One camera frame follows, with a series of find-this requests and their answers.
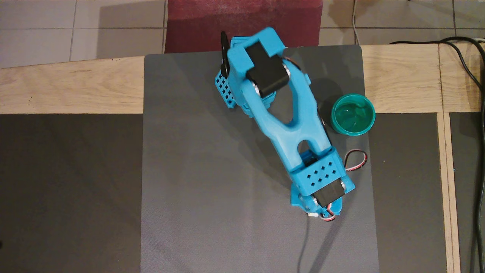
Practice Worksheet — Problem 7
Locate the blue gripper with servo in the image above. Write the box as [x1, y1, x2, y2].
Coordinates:
[289, 185, 344, 217]

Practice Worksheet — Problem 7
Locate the green plastic cup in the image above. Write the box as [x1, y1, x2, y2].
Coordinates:
[331, 93, 376, 137]

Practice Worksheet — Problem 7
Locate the grey rubber mat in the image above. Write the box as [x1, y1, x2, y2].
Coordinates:
[140, 45, 380, 273]

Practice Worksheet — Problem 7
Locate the dark red cloth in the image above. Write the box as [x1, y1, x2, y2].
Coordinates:
[164, 0, 323, 54]

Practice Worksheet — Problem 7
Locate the white floor cable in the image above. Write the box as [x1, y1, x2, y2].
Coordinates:
[352, 0, 360, 45]

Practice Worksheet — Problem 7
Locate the black power cable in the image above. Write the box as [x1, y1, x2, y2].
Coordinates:
[390, 36, 485, 273]

